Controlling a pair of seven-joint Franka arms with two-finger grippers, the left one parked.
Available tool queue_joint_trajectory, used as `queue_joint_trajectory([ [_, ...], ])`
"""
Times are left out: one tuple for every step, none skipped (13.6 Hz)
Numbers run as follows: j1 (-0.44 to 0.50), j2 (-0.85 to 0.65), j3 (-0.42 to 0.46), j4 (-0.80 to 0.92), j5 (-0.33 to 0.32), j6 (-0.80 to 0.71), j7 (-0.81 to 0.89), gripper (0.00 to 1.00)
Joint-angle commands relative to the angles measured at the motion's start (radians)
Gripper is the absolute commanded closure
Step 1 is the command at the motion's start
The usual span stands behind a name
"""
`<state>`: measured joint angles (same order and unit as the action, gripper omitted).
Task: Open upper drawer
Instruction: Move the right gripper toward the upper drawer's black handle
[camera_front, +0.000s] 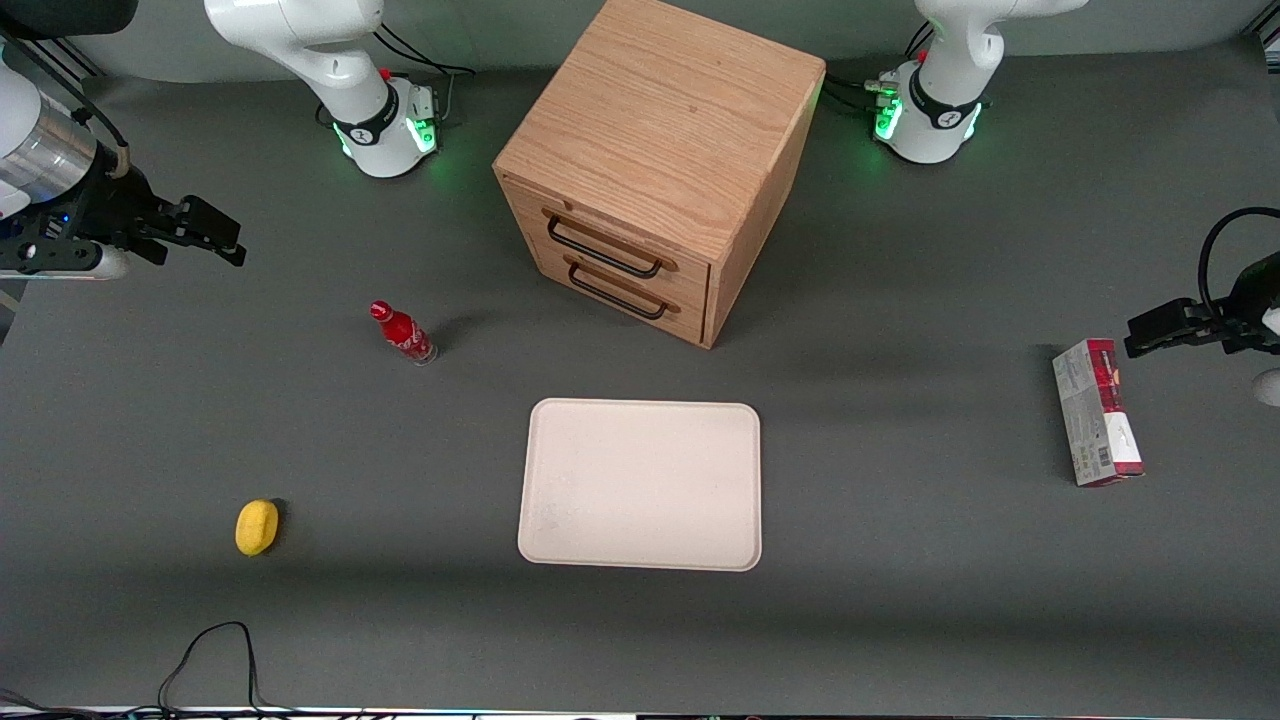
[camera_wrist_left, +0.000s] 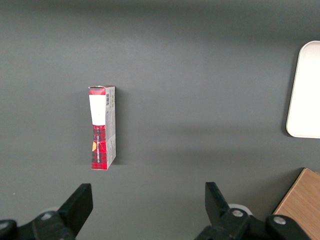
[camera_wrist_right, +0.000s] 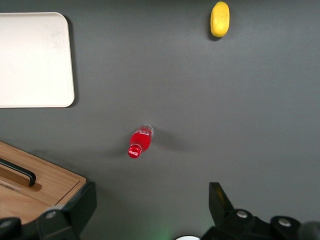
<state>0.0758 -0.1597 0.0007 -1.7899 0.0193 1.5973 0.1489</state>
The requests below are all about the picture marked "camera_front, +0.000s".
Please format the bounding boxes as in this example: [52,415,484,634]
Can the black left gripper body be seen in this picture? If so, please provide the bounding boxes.
[1224,249,1280,356]

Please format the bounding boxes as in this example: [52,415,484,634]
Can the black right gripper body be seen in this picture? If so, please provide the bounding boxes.
[0,163,189,275]

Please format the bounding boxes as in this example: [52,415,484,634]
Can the black metal drawer handle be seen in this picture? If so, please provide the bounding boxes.
[567,261,670,323]
[546,214,665,280]

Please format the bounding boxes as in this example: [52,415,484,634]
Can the wooden drawer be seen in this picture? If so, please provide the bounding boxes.
[520,224,711,348]
[503,174,714,313]

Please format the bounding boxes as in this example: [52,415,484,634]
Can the wooden drawer cabinet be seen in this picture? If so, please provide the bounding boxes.
[493,0,828,350]

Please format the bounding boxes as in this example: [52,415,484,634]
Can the wooden drawer front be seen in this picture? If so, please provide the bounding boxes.
[520,224,711,348]

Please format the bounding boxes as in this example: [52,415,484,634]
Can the grey and red carton box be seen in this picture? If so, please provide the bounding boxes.
[1051,337,1147,489]

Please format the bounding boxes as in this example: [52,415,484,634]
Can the red soda bottle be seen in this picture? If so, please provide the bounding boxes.
[368,299,440,368]

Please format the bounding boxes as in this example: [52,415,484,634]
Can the yellow lemon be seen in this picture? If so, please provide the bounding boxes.
[234,498,282,558]

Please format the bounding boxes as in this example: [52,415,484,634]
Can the cream plastic tray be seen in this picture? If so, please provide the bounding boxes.
[516,397,764,573]

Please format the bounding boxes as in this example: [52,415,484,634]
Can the black looped gripper cable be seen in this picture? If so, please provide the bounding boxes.
[1197,206,1280,323]

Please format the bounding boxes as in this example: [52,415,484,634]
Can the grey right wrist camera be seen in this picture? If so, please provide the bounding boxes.
[0,243,132,282]

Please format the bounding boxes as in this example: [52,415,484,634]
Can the aluminium frame profile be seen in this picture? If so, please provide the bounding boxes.
[0,30,109,83]

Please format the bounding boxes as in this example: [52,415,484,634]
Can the black arm base cables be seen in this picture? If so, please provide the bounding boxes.
[822,18,937,119]
[373,22,478,129]

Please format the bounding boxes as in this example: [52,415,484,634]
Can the black table edge cable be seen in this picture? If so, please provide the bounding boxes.
[0,620,331,720]

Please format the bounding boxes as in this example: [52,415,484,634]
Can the brown handle backplate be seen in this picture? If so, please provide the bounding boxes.
[540,205,682,275]
[561,251,684,316]

